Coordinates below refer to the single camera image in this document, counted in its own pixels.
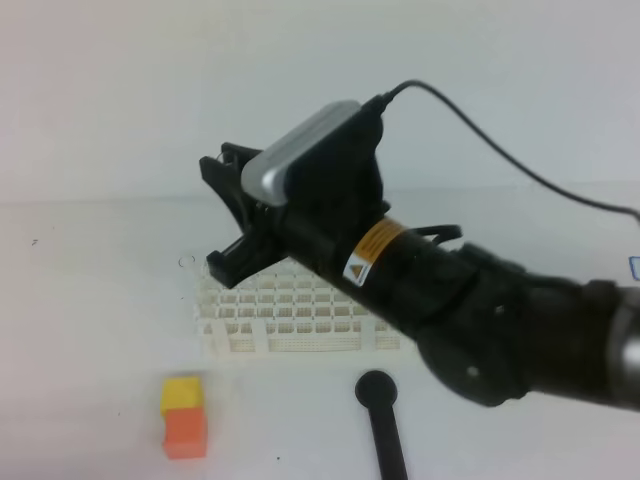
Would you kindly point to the clear test tube in rack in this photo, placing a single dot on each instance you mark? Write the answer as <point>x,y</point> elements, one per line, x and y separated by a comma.
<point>186,261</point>

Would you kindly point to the yellow cube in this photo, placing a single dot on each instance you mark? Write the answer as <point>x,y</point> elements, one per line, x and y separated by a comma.
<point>181,392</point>

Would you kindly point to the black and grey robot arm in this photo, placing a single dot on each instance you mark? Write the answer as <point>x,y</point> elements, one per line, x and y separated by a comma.
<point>486,328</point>

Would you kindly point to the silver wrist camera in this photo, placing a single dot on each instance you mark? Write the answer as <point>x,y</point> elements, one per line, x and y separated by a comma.
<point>263,177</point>

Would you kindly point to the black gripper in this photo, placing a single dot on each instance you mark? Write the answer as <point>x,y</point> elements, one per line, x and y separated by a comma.
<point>335,196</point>

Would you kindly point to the black round-headed stand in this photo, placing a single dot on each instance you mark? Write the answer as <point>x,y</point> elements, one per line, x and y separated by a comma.
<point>376,391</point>

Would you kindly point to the orange cube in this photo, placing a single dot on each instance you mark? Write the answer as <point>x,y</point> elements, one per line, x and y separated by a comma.
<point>186,433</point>

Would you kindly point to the white test tube rack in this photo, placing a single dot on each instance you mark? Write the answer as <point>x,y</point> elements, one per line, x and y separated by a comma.
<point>287,310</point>

